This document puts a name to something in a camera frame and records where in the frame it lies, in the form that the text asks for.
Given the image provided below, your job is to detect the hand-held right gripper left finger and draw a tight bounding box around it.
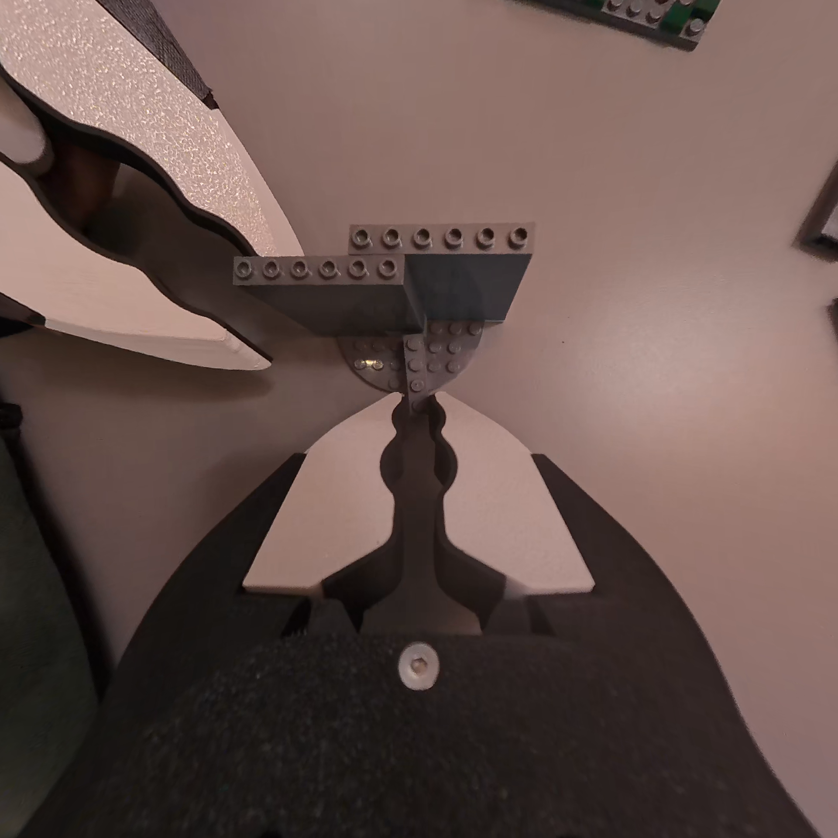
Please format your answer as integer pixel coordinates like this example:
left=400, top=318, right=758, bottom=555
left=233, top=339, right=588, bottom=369
left=242, top=392, right=407, bottom=600

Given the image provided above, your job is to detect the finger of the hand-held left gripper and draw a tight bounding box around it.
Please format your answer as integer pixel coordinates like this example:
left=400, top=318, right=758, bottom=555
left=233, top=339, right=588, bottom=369
left=0, top=0, right=305, bottom=258
left=0, top=154, right=274, bottom=372

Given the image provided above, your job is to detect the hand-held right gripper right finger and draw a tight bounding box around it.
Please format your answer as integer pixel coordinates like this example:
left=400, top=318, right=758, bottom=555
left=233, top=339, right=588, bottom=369
left=429, top=392, right=597, bottom=600

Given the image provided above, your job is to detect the grey toy brick wall assembly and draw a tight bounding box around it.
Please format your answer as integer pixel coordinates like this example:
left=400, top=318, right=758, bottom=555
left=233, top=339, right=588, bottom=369
left=232, top=223, right=536, bottom=416

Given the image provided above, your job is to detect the person's left hand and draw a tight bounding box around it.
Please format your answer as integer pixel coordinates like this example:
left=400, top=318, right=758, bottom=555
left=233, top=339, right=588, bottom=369
left=65, top=145, right=119, bottom=227

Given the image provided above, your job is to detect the grey and green brick build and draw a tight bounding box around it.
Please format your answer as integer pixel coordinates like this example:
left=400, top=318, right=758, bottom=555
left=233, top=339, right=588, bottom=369
left=524, top=0, right=719, bottom=52

